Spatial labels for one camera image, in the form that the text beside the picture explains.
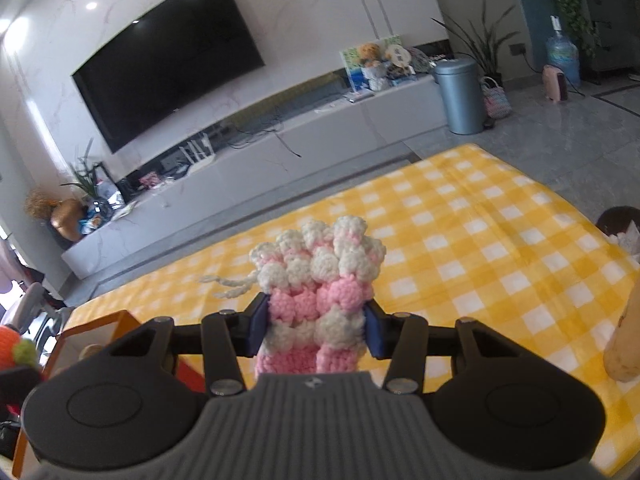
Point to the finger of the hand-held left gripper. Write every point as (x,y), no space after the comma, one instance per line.
(12,377)

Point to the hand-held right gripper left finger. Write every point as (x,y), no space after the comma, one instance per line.
(257,325)

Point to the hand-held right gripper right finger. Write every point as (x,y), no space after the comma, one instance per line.
(374,330)

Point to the orange crochet toy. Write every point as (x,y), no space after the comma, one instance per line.
(12,347)

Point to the pink and white crochet pouch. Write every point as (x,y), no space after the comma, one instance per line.
(320,280)

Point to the orange cardboard box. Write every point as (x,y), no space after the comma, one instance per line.
(95,327)

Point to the pink desk chair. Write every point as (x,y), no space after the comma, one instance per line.
(30,310)

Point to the yellow checkered blanket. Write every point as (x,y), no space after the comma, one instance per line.
(475,240)

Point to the white marble television console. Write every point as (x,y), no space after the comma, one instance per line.
(250,170)

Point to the gold round vase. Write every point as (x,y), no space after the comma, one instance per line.
(67,222)

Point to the paper sheet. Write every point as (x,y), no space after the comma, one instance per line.
(125,210)

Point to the snack packets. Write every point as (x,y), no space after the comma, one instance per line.
(94,221)

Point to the dried flower bunch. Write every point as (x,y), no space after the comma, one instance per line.
(40,202)

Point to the white wifi router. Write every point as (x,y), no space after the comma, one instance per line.
(197,155)

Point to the pink photo card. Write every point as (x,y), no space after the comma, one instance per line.
(149,180)

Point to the green plant in glass vase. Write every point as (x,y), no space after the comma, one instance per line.
(87,175)

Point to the white tablet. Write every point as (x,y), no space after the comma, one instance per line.
(357,96)

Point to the grey metal trash can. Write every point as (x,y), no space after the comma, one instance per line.
(460,97)

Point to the bubble tea cup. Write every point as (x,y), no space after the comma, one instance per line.
(625,345)

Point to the woven pastel basket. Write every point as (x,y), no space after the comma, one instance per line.
(496,102)

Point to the green and blue painting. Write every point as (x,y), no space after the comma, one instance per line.
(350,65)

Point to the dark bin with tissue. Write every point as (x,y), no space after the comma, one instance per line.
(617,222)

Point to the patterned decorative plate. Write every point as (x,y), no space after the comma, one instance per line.
(424,61)

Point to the brown teddy bear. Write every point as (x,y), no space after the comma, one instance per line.
(371,54)

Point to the round paper fan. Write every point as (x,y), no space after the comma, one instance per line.
(399,55)

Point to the snake plant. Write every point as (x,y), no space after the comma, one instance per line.
(482,45)

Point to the pink space heater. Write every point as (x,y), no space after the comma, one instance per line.
(554,82)

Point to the blue water jug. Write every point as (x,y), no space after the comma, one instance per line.
(562,57)

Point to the dark blue cabinet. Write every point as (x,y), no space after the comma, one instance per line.
(610,25)

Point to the black picture frame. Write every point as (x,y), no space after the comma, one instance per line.
(112,185)

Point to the black wall television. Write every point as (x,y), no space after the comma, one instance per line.
(170,60)

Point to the dark wall socket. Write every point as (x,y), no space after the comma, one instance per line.
(517,49)

